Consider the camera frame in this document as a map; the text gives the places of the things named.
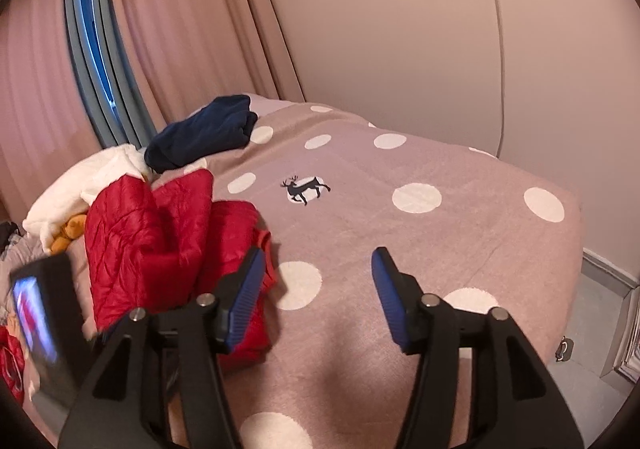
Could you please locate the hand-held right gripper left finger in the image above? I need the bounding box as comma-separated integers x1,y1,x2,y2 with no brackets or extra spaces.
57,246,267,449

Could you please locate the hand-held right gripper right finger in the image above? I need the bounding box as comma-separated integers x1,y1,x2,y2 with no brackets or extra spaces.
371,246,586,449

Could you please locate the red quilted jacket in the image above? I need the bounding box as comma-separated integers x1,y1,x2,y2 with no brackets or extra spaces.
84,169,278,372

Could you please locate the pink polka dot blanket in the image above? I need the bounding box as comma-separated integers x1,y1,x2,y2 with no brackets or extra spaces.
65,94,587,449

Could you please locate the red folded garment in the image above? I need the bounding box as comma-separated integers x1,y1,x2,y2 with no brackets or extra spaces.
0,324,27,405

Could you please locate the grey patterned cloth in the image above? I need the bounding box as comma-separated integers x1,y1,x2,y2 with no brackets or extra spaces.
0,224,53,280

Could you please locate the orange plush toy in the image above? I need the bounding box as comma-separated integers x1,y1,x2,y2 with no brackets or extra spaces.
49,213,90,254

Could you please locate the white fluffy cloth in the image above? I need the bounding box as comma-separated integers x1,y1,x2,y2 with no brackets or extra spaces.
22,145,208,251

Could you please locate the navy blue garment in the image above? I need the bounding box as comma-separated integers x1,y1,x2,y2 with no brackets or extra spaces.
144,95,259,174

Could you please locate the small dark floor object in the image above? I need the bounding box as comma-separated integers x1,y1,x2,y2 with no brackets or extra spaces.
552,336,575,362

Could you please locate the pink curtain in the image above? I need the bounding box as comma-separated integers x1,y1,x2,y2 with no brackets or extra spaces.
0,0,103,225
102,0,307,130

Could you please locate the window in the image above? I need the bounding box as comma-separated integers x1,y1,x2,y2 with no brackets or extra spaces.
62,0,157,150

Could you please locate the white door frame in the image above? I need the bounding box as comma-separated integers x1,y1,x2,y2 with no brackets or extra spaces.
599,286,640,386

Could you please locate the white power cable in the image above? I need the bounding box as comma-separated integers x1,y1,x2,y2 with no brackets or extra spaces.
481,0,507,160

